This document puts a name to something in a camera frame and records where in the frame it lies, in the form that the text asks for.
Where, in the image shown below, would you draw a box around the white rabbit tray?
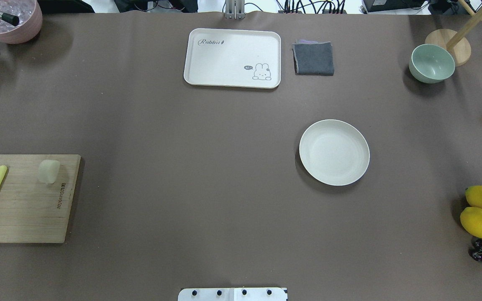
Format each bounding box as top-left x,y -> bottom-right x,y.
183,28 -> 282,89

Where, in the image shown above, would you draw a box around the pale white bun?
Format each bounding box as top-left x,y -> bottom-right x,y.
38,159 -> 61,184

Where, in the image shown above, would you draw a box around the white round plate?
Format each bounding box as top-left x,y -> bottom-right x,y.
299,119 -> 370,186

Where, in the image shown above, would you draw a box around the grey folded cloth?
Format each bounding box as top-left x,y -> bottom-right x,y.
292,40 -> 335,76

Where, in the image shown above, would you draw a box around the green ceramic bowl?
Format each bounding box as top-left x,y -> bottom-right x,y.
408,44 -> 456,84

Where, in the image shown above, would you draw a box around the wooden cutting board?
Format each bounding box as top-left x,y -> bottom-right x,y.
0,154 -> 82,243

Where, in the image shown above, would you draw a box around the wooden cup rack stand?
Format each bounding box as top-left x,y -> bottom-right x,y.
424,0 -> 482,66

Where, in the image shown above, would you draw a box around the lower yellow lemon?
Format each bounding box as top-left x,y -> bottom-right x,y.
459,207 -> 482,238

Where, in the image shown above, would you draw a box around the dark cherries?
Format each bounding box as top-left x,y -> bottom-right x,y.
468,239 -> 482,262

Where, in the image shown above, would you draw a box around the pink ice bowl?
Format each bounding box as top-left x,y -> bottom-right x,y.
0,0 -> 43,44

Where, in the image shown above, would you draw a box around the aluminium frame post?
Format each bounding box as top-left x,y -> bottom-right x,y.
224,0 -> 246,20

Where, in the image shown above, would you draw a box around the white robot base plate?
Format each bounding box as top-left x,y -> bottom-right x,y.
177,287 -> 288,301

